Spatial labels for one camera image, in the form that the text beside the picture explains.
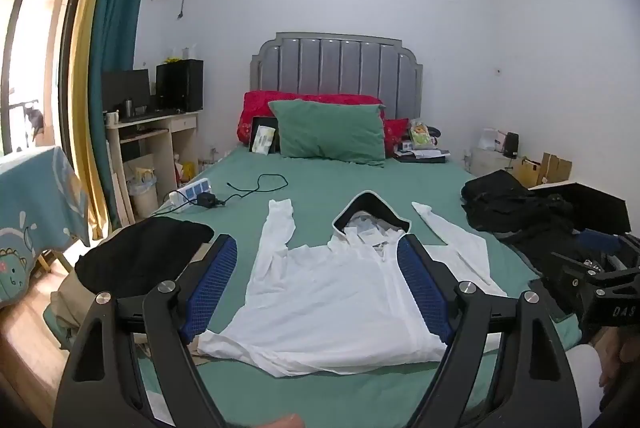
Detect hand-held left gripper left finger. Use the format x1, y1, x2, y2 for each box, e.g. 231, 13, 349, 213
52, 233, 238, 428

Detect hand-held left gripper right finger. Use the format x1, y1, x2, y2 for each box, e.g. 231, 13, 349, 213
397, 233, 583, 428

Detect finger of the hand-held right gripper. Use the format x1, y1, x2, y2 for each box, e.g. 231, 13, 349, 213
550, 252, 608, 309
575, 229, 640, 269

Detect white hooded jacket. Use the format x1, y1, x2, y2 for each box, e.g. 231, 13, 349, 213
197, 191, 508, 378

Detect person's right hand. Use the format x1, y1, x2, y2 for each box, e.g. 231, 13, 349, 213
597, 325, 640, 404

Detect black flat panel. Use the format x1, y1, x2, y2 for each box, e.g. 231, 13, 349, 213
527, 182, 632, 234

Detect dark crumpled garment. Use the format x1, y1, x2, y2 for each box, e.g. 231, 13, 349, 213
500, 218, 626, 324

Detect black folded garment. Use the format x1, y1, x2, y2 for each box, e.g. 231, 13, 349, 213
75, 218, 215, 304

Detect person's white garment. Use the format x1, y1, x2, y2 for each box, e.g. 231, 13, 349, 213
565, 345, 606, 416

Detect cardboard boxes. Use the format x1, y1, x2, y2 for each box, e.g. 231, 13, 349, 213
517, 152, 573, 189

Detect white power strip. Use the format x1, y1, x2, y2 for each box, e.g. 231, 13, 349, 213
169, 178, 212, 211

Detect black jacket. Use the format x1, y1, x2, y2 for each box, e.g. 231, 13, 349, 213
461, 169, 576, 234

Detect white trash bin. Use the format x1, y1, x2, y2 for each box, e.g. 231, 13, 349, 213
127, 175, 158, 219

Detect white nightstand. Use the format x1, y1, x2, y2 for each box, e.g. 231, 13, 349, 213
470, 147, 521, 181

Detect bed with green sheet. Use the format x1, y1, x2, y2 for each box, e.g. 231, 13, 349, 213
42, 143, 583, 428

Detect white wipes packet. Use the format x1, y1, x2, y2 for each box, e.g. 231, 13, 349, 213
250, 127, 276, 155

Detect white box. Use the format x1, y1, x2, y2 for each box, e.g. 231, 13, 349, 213
477, 128, 506, 151

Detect beige folded garment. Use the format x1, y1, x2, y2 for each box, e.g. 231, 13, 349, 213
50, 243, 211, 351

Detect green snack package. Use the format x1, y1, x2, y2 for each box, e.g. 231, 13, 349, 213
409, 121, 433, 151

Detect small red pillow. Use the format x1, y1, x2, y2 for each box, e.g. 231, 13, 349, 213
384, 118, 411, 154

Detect light wooden computer desk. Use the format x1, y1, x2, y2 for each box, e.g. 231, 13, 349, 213
104, 111, 200, 219

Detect black tablet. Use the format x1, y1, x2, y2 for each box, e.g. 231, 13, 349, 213
250, 115, 279, 155

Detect wooden chair leg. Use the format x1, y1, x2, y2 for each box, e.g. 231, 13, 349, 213
37, 251, 71, 279

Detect large red pillow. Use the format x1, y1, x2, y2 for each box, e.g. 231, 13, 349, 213
236, 91, 386, 146

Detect green pillow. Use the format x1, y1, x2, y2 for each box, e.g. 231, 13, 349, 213
268, 100, 387, 168

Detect blue printed blanket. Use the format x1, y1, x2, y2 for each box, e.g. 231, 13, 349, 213
0, 145, 91, 309

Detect black computer tower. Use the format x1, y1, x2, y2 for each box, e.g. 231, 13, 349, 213
156, 59, 204, 113

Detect black monitor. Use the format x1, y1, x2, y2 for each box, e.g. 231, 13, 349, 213
101, 69, 151, 111

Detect yellow curtain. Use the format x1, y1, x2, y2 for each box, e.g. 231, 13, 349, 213
70, 0, 136, 234

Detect grey padded headboard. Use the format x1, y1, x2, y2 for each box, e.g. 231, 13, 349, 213
250, 32, 425, 129

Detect teal curtain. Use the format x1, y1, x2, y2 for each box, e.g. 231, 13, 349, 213
87, 0, 161, 229

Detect black charger with cable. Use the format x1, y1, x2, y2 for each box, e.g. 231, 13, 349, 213
196, 174, 289, 209

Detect dark balcony door frame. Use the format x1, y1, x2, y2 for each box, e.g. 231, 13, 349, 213
0, 0, 96, 159

